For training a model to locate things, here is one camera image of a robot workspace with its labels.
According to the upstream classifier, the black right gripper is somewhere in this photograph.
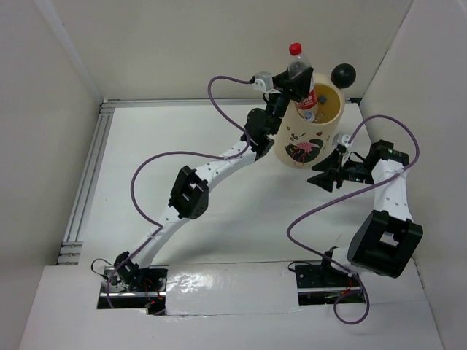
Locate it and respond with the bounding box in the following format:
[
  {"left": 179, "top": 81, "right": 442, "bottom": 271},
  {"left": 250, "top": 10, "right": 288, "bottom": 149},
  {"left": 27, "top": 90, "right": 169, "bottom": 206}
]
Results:
[{"left": 307, "top": 148, "right": 376, "bottom": 193}]

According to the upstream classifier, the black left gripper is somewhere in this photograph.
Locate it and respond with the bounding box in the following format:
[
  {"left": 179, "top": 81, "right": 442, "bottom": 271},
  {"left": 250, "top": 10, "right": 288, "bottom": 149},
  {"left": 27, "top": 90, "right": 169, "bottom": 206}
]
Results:
[{"left": 266, "top": 66, "right": 314, "bottom": 136}]

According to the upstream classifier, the red label red cap bottle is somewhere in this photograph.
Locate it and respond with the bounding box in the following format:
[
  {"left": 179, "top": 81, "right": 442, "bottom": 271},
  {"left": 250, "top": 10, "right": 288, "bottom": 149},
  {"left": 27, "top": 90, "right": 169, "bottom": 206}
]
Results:
[{"left": 287, "top": 42, "right": 318, "bottom": 123}]

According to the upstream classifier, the cream bin with black ears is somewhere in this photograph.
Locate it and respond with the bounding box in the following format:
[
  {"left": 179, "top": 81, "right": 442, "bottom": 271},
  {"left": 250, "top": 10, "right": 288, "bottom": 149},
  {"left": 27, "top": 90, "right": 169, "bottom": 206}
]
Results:
[{"left": 273, "top": 63, "right": 356, "bottom": 169}]

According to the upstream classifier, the black label clear bottle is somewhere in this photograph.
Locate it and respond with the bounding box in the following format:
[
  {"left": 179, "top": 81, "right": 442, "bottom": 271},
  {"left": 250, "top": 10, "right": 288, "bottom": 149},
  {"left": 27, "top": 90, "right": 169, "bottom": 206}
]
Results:
[{"left": 317, "top": 95, "right": 328, "bottom": 104}]

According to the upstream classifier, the clear unlabelled plastic bottle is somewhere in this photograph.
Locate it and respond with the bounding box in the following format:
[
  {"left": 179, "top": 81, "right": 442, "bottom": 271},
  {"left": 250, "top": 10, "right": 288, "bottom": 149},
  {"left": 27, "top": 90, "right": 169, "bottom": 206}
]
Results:
[{"left": 312, "top": 110, "right": 335, "bottom": 124}]

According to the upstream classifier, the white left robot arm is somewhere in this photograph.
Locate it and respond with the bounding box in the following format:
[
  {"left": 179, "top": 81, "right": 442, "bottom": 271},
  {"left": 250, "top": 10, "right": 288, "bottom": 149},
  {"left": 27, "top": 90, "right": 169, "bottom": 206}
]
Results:
[{"left": 114, "top": 68, "right": 313, "bottom": 291}]

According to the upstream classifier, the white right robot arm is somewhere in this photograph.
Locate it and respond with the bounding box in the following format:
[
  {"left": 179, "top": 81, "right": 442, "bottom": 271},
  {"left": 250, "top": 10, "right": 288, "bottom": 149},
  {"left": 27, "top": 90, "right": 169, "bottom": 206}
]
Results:
[{"left": 308, "top": 140, "right": 423, "bottom": 286}]

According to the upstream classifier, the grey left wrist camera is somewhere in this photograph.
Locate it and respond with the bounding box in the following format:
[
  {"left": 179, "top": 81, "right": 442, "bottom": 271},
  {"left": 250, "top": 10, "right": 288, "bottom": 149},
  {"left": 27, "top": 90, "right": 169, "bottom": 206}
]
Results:
[{"left": 252, "top": 71, "right": 274, "bottom": 93}]

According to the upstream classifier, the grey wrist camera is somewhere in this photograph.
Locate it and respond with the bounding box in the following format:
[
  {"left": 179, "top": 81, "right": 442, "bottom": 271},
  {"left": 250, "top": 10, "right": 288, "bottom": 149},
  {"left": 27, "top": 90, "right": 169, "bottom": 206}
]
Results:
[
  {"left": 252, "top": 71, "right": 274, "bottom": 93},
  {"left": 332, "top": 133, "right": 351, "bottom": 149}
]

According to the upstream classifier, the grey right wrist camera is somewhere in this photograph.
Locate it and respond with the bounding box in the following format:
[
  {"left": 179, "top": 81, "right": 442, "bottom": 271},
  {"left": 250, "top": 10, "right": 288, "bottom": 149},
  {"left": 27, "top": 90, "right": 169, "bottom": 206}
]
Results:
[{"left": 332, "top": 133, "right": 351, "bottom": 149}]

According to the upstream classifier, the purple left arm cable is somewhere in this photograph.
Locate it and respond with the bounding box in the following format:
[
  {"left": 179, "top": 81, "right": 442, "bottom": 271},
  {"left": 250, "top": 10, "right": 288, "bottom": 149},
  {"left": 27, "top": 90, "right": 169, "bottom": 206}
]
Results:
[{"left": 107, "top": 75, "right": 256, "bottom": 310}]

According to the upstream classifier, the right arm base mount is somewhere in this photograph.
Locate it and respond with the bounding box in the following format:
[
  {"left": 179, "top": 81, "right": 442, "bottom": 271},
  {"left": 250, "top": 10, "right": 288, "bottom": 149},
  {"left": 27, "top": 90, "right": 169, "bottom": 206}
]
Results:
[{"left": 287, "top": 260, "right": 365, "bottom": 306}]

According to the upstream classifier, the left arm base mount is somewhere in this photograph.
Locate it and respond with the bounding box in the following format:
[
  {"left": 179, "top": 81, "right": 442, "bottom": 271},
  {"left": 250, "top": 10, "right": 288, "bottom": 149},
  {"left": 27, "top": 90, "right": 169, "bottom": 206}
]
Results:
[{"left": 90, "top": 258, "right": 168, "bottom": 316}]

